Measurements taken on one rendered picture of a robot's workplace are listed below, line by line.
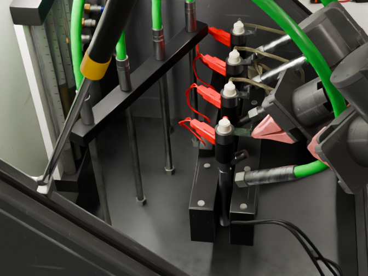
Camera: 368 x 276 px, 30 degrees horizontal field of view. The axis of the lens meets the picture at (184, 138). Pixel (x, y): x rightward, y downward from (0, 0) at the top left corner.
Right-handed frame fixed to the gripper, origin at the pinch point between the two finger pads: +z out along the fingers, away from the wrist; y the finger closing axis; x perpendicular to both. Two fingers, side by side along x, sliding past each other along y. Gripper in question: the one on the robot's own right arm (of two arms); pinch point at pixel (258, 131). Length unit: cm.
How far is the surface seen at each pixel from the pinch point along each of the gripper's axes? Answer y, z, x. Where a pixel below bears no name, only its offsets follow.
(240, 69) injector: 4.5, 6.2, -13.8
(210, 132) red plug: 3.6, 6.6, 0.5
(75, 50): 25.9, 7.1, 6.8
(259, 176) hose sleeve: -0.4, -4.9, 10.7
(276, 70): 0.5, 2.6, -15.8
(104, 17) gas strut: 29, -28, 33
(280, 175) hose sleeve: -1.1, -8.1, 11.3
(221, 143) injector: 2.1, 4.5, 2.4
